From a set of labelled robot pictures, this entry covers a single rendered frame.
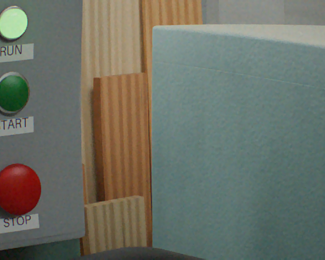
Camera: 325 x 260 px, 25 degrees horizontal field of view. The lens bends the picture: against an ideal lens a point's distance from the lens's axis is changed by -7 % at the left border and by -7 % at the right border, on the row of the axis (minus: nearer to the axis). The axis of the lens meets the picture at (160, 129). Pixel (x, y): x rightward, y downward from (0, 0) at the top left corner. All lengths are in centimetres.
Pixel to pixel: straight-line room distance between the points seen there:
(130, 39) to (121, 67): 9
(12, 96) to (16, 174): 4
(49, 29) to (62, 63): 2
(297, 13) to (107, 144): 105
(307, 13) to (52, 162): 239
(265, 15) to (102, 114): 94
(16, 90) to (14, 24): 4
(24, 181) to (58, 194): 3
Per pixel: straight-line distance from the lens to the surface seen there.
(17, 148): 43
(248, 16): 273
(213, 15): 265
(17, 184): 42
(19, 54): 42
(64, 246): 53
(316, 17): 277
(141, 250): 52
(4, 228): 44
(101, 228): 199
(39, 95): 43
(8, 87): 41
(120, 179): 214
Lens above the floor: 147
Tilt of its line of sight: 11 degrees down
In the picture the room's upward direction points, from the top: straight up
